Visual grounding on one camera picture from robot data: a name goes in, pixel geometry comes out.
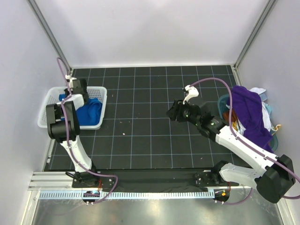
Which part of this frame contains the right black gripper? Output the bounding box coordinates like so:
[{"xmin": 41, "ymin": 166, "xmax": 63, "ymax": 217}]
[{"xmin": 166, "ymin": 99, "xmax": 200, "ymax": 127}]

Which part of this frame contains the blue towel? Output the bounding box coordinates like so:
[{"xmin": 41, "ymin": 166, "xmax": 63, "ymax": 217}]
[{"xmin": 54, "ymin": 94, "xmax": 102, "ymax": 128}]

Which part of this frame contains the purple towel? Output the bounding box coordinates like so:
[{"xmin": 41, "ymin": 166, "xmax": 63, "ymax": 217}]
[{"xmin": 231, "ymin": 86, "xmax": 274, "ymax": 153}]

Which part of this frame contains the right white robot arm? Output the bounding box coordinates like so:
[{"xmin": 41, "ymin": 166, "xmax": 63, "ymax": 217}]
[{"xmin": 166, "ymin": 100, "xmax": 296, "ymax": 203}]

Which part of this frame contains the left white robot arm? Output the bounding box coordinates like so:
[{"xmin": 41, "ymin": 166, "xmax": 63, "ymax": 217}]
[{"xmin": 45, "ymin": 78, "xmax": 99, "ymax": 188}]

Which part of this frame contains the white perforated plastic basket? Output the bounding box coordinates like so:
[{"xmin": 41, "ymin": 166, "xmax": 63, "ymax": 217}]
[{"xmin": 37, "ymin": 86, "xmax": 107, "ymax": 130}]

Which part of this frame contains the teal translucent laundry basket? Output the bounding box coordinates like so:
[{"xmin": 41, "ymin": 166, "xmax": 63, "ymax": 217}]
[{"xmin": 218, "ymin": 87, "xmax": 276, "ymax": 152}]

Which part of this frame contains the brown cloth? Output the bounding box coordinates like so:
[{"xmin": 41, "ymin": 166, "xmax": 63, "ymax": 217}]
[{"xmin": 222, "ymin": 110, "xmax": 237, "ymax": 122}]

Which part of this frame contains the yellow patterned cloth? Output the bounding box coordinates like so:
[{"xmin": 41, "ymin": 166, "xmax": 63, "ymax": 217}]
[{"xmin": 232, "ymin": 120, "xmax": 240, "ymax": 133}]

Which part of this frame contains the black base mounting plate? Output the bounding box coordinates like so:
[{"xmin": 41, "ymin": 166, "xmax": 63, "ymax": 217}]
[{"xmin": 65, "ymin": 167, "xmax": 238, "ymax": 193}]

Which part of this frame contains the white cloth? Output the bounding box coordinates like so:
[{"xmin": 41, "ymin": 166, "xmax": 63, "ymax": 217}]
[{"xmin": 237, "ymin": 88, "xmax": 275, "ymax": 135}]

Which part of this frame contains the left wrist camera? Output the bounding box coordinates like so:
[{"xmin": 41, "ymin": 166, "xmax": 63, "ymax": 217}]
[{"xmin": 65, "ymin": 75, "xmax": 76, "ymax": 89}]

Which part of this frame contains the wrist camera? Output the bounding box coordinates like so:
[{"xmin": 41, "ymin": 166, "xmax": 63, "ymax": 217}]
[
  {"xmin": 65, "ymin": 75, "xmax": 76, "ymax": 89},
  {"xmin": 182, "ymin": 85, "xmax": 199, "ymax": 105}
]

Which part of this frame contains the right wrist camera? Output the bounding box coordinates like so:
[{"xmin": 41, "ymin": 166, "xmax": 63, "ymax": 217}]
[{"xmin": 182, "ymin": 85, "xmax": 199, "ymax": 105}]

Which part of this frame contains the slotted white cable duct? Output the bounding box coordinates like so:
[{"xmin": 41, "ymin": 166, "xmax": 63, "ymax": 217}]
[{"xmin": 39, "ymin": 189, "xmax": 215, "ymax": 200}]

